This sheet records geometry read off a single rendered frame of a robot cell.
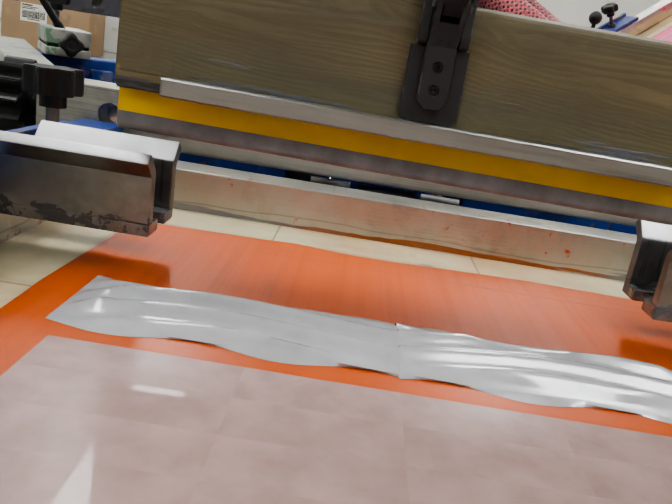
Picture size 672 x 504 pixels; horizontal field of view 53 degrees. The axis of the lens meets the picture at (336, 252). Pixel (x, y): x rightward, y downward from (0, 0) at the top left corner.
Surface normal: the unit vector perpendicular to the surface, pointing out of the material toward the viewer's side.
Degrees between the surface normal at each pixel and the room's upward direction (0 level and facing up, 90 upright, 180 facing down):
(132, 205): 90
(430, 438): 0
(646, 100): 90
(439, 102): 90
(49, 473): 0
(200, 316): 33
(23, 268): 0
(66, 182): 90
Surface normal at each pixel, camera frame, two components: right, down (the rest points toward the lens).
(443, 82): -0.05, 0.27
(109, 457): 0.15, -0.95
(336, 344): 0.02, -0.65
